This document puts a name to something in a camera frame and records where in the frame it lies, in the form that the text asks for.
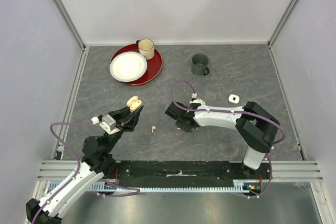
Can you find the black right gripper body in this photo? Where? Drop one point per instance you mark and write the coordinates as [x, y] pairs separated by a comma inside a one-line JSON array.
[[178, 124]]

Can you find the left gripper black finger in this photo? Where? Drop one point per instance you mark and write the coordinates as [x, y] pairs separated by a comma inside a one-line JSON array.
[[121, 115], [133, 117]]

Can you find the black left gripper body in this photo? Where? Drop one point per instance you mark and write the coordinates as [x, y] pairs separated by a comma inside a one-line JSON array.
[[124, 126]]

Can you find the beige earbud charging case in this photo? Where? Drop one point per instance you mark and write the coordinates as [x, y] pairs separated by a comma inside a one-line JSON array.
[[134, 103]]

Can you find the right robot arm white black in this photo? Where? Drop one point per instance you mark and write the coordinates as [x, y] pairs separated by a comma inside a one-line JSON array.
[[256, 126]]

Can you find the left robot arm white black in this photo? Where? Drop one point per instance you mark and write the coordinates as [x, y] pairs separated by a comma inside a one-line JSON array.
[[96, 164]]

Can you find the white paper plate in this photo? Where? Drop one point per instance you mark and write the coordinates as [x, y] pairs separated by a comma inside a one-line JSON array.
[[128, 66]]

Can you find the round red tray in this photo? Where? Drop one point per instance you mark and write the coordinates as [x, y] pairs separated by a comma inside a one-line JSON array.
[[154, 65]]

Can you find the dark green mug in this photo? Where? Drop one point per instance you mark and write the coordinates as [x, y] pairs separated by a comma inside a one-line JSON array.
[[200, 64]]

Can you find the cream ceramic mug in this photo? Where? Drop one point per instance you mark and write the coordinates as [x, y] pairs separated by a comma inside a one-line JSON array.
[[146, 48]]

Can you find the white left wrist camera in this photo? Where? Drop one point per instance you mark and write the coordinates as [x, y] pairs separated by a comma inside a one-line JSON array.
[[108, 124]]

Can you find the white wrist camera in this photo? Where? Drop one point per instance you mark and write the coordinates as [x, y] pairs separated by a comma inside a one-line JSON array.
[[198, 101], [108, 124]]

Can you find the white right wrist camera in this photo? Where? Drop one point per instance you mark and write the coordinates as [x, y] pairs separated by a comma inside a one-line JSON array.
[[198, 101]]

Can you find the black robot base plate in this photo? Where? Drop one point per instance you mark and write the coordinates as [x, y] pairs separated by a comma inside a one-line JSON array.
[[183, 174]]

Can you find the slotted grey cable duct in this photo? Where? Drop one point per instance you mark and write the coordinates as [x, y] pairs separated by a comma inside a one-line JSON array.
[[104, 186]]

